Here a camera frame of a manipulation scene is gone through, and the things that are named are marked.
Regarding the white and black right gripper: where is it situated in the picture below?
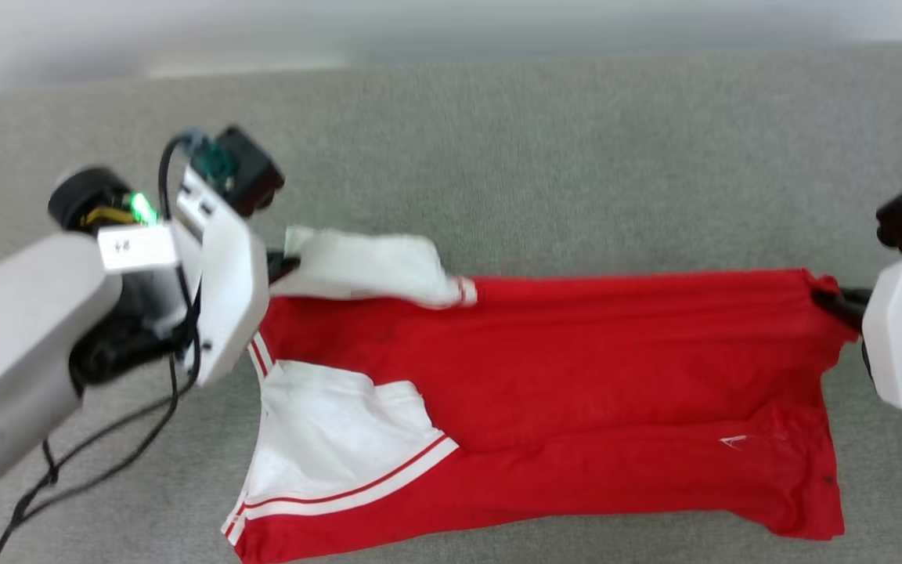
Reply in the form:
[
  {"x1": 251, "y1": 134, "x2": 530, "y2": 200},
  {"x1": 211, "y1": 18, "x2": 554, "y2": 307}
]
[{"x1": 811, "y1": 233, "x2": 902, "y2": 410}]

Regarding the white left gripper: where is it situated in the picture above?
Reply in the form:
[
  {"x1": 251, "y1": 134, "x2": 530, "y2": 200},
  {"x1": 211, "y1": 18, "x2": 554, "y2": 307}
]
[{"x1": 71, "y1": 168, "x2": 301, "y2": 388}]

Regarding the red and white basketball jersey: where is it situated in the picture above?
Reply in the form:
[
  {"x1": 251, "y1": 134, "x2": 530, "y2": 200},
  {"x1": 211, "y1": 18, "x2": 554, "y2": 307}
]
[{"x1": 220, "y1": 227, "x2": 861, "y2": 564}]

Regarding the white paper label tag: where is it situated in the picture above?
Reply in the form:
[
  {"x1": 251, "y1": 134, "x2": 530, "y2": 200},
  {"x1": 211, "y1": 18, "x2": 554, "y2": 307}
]
[{"x1": 98, "y1": 222, "x2": 180, "y2": 274}]

